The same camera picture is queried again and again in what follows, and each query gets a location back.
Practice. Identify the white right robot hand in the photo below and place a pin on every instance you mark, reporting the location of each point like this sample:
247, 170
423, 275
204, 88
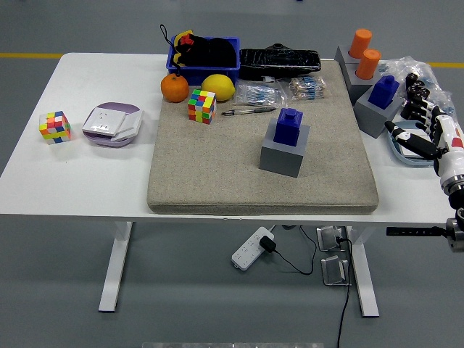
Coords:
451, 156

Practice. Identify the blue square seal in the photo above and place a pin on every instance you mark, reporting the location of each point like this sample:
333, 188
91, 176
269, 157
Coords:
288, 130
382, 92

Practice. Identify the grey cube seal holder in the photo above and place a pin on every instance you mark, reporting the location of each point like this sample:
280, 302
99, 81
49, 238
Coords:
373, 119
281, 161
357, 88
342, 56

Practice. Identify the orange cylinder seal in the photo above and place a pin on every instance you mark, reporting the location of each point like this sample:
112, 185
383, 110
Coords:
360, 43
368, 65

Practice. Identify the light blue tray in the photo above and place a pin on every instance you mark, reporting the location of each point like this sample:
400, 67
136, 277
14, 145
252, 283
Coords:
402, 158

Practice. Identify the pack of black cylinders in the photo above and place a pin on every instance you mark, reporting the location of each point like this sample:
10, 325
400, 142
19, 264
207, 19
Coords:
417, 88

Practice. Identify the black desk control panel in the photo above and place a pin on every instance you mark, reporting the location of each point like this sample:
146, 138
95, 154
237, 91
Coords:
413, 232

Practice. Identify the metal foot pedal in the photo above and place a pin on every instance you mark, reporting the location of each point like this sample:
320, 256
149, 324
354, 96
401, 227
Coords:
333, 272
328, 237

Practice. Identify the white table leg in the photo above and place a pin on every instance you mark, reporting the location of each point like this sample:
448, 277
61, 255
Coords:
364, 275
116, 268

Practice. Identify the bag of tan resistors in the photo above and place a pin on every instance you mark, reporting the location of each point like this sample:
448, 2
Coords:
308, 88

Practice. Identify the black item in plastic wrap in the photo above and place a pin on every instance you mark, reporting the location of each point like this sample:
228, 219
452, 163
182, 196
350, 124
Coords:
279, 63

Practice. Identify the bag of blue resistors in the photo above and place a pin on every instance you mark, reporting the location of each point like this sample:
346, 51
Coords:
259, 94

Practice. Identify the dark pen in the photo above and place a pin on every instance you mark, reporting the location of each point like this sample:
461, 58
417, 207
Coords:
253, 110

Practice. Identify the black power adapter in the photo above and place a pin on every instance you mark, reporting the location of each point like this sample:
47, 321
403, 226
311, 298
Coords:
267, 243

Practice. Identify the white power strip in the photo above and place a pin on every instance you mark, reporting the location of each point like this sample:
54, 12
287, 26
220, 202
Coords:
246, 252

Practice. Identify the grey-brown mat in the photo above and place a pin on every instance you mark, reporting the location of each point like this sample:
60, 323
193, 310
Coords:
217, 163

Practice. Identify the yellow lemon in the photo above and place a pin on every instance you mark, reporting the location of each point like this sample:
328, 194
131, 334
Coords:
217, 87

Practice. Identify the colourful puzzle cube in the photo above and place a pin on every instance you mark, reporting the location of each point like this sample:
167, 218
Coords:
201, 107
54, 128

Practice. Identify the black pouch with yellow trim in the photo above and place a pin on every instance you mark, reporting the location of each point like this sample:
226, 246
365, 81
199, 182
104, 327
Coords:
214, 54

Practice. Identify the blue plastic bin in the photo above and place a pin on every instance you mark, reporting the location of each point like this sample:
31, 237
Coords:
203, 74

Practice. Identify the orange mandarin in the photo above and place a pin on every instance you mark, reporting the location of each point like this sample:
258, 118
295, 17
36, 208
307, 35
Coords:
175, 88

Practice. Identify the white switch panel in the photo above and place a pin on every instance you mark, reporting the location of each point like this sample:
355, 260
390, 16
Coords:
407, 152
130, 125

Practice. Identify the white wall socket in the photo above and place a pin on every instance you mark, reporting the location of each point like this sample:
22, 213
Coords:
103, 121

